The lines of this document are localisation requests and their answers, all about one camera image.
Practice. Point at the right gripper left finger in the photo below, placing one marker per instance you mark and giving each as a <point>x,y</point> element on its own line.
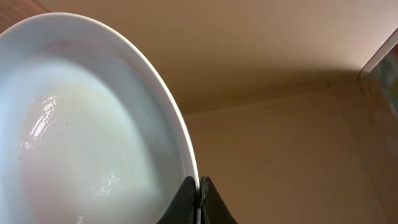
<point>182,209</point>

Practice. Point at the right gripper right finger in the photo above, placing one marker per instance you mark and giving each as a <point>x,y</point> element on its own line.
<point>213,208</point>

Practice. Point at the light blue plate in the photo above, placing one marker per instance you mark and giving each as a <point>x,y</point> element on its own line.
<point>90,133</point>

